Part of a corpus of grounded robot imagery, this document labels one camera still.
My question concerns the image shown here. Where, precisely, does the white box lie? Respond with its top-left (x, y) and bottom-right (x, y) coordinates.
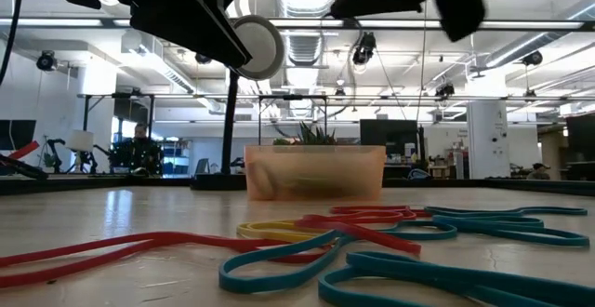
top-left (66, 130), bottom-right (96, 154)

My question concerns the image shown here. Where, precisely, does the black desk lamp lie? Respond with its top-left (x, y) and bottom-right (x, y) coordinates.
top-left (190, 14), bottom-right (285, 192)

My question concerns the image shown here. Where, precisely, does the small green potted plant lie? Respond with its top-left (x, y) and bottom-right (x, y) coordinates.
top-left (271, 120), bottom-right (339, 148)

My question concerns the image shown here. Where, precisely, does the orange translucent plastic bin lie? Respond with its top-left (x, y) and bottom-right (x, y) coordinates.
top-left (245, 144), bottom-right (388, 203)

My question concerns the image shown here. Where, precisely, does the person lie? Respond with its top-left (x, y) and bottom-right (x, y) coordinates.
top-left (525, 162), bottom-right (552, 180)
top-left (110, 122), bottom-right (165, 177)

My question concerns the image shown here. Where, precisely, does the red slanted bar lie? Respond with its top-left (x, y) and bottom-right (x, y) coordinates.
top-left (7, 140), bottom-right (41, 161)

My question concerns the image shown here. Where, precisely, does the black aluminium table frame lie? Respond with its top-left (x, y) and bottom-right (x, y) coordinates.
top-left (0, 174), bottom-right (595, 198)

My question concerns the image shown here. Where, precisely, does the red rubber band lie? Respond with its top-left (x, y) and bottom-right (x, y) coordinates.
top-left (328, 205), bottom-right (432, 220)
top-left (295, 213), bottom-right (423, 257)
top-left (0, 231), bottom-right (329, 290)

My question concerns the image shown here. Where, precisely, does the black slanted bar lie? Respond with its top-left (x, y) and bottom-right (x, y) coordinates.
top-left (0, 153), bottom-right (49, 181)

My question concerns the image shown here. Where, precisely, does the black frame beam with lights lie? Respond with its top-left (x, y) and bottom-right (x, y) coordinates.
top-left (0, 16), bottom-right (595, 33)

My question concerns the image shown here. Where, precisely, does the blue storage shelf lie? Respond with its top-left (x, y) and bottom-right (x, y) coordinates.
top-left (162, 137), bottom-right (192, 175)

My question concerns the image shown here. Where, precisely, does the white pillar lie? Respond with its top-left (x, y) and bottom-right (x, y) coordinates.
top-left (466, 100), bottom-right (511, 180)

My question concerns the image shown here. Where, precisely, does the silver ventilation duct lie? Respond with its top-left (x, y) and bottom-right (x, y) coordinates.
top-left (273, 0), bottom-right (341, 118)

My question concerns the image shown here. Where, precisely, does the black hanging cable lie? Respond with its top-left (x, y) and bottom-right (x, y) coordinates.
top-left (0, 0), bottom-right (30, 86)

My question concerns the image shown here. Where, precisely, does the teal rubber band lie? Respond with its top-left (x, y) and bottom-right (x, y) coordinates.
top-left (378, 220), bottom-right (459, 242)
top-left (318, 249), bottom-right (595, 307)
top-left (217, 229), bottom-right (348, 296)
top-left (424, 205), bottom-right (589, 219)
top-left (431, 214), bottom-right (591, 248)

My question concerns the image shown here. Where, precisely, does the black background rig frame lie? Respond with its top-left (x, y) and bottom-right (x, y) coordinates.
top-left (76, 91), bottom-right (157, 174)
top-left (257, 93), bottom-right (329, 146)

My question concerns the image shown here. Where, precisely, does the yellow rubber band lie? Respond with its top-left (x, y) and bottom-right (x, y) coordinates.
top-left (235, 220), bottom-right (337, 244)

